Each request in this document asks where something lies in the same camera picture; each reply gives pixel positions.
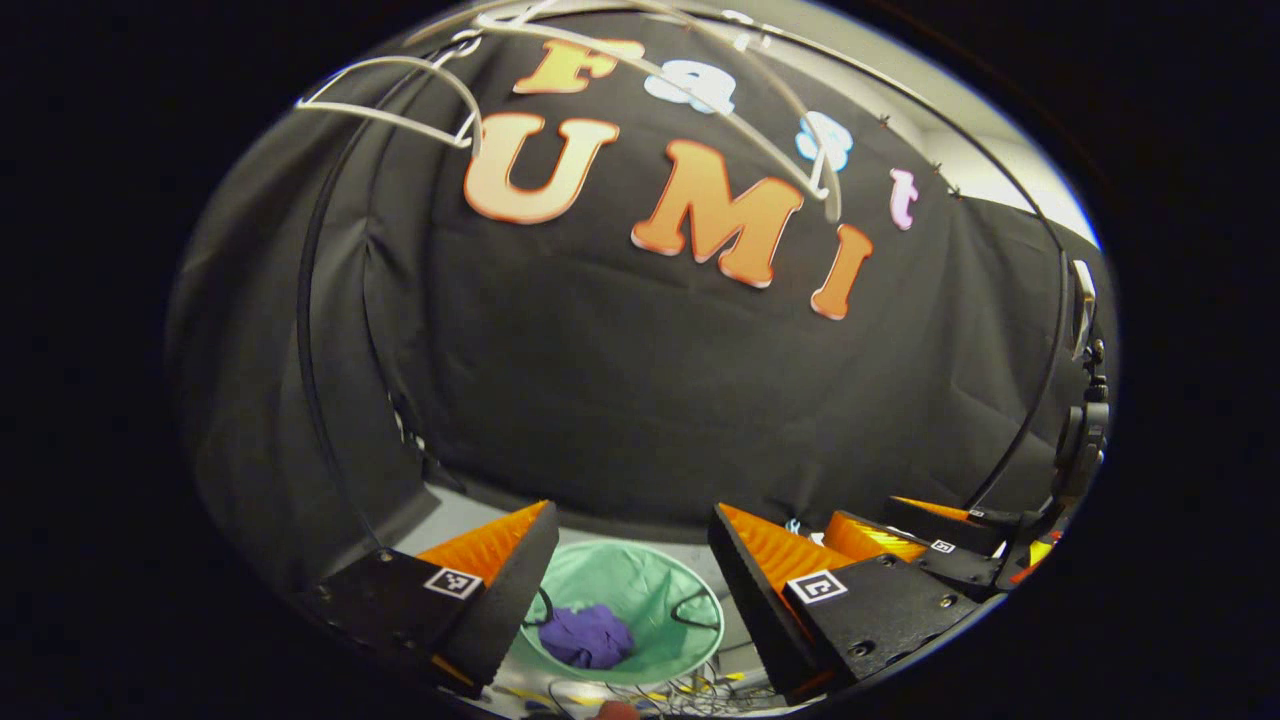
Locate tangle of floor cables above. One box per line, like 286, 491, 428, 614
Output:
495, 655, 791, 719

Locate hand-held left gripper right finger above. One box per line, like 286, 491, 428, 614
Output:
707, 503, 986, 706

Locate black clothes rack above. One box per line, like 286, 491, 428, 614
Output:
295, 0, 1073, 551

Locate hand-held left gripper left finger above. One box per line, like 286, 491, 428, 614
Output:
295, 500, 561, 701

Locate green laundry hamper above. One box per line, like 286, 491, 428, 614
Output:
518, 540, 725, 687

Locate white plastic hanger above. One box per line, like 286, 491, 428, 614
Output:
297, 35, 483, 156
470, 0, 846, 223

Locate purple corduroy jacket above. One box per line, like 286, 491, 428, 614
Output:
538, 603, 636, 670

